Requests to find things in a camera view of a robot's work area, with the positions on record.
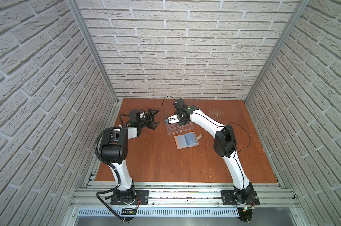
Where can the tan leather card holder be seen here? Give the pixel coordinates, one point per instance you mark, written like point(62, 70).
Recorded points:
point(187, 140)

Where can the left corner aluminium post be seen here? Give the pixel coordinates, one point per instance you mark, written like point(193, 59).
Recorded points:
point(74, 8)

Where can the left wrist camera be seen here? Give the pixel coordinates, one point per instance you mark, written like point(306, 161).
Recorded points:
point(136, 115)

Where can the perforated metal vent strip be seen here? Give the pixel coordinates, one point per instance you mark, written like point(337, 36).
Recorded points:
point(165, 212)

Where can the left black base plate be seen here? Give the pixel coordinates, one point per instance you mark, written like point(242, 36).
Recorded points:
point(130, 197)

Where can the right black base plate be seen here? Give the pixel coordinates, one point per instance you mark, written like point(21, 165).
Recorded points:
point(230, 197)

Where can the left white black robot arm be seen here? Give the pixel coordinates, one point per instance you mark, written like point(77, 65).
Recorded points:
point(111, 148)

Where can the aluminium rail frame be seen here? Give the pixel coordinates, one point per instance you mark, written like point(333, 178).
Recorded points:
point(188, 195)

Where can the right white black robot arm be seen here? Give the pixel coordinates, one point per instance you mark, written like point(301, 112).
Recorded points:
point(224, 145)

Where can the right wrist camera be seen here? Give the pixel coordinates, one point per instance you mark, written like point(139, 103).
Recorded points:
point(180, 105)

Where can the clear plastic organizer box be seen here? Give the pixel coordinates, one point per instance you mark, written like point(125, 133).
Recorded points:
point(173, 128)

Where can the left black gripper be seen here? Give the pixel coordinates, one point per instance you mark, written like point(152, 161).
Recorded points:
point(149, 119)

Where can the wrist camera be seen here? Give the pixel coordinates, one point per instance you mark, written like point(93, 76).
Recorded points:
point(180, 105)
point(136, 115)

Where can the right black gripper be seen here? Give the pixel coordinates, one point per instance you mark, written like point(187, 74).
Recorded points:
point(182, 123)

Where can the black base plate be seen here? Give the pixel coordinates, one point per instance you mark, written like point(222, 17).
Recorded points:
point(130, 197)
point(230, 197)

